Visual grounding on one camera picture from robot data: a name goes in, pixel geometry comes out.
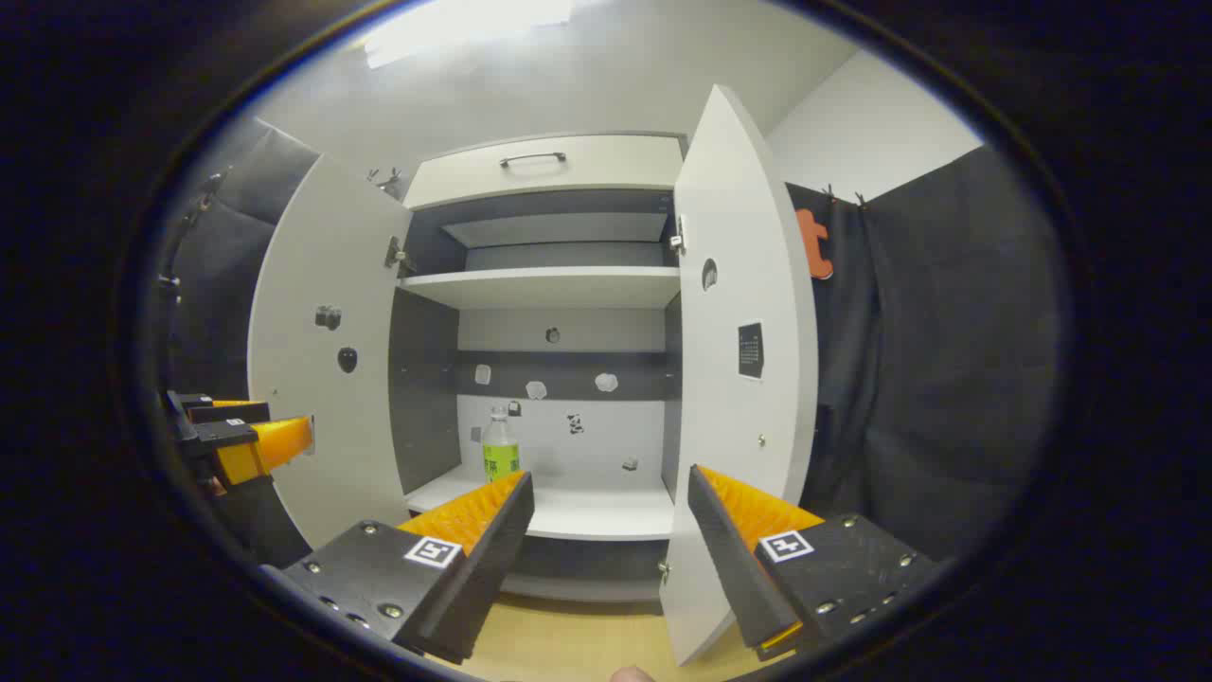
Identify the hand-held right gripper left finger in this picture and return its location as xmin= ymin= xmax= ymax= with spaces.
xmin=260 ymin=471 xmax=536 ymax=666

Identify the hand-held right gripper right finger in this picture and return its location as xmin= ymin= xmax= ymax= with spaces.
xmin=686 ymin=464 xmax=938 ymax=662

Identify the white cabinet door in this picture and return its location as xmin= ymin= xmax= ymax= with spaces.
xmin=248 ymin=152 xmax=415 ymax=550
xmin=658 ymin=83 xmax=820 ymax=667

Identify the green label bottle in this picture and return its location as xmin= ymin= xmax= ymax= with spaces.
xmin=482 ymin=405 xmax=521 ymax=484

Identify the white cabinet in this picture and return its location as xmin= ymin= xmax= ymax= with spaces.
xmin=388 ymin=131 xmax=689 ymax=604

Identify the white cabinet shelf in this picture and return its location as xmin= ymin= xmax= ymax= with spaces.
xmin=398 ymin=266 xmax=683 ymax=311
xmin=440 ymin=212 xmax=669 ymax=249
xmin=404 ymin=464 xmax=675 ymax=543

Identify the white cabinet drawer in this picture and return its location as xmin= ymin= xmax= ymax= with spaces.
xmin=402 ymin=133 xmax=685 ymax=211

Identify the black backdrop cloth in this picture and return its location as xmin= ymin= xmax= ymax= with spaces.
xmin=156 ymin=118 xmax=1066 ymax=565

